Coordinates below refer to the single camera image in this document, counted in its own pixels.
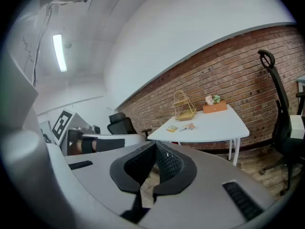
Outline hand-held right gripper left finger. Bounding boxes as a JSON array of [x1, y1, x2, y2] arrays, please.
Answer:
[[64, 141, 157, 224]]

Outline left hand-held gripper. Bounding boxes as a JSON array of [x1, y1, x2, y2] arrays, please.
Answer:
[[51, 108, 126, 156]]

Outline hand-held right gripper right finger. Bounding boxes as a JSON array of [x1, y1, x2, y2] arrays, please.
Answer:
[[140, 141, 282, 229]]

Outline wicker basket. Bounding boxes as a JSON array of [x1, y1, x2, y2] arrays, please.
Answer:
[[172, 90, 198, 122]]

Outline black office chair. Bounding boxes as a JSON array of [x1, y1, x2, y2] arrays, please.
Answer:
[[107, 112, 153, 142], [257, 49, 305, 196]]

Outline white table leg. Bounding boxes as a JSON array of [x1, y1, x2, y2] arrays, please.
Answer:
[[228, 138, 241, 167]]

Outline orange drawer box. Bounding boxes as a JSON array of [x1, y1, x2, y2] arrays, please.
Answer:
[[202, 100, 227, 115]]

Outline pink flower bouquet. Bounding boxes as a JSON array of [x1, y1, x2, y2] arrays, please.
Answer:
[[204, 94, 222, 106]]

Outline ceiling light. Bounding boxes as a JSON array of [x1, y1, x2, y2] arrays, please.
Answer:
[[52, 34, 68, 73]]

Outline black head camera cable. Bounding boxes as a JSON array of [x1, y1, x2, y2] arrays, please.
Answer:
[[22, 3, 53, 88]]

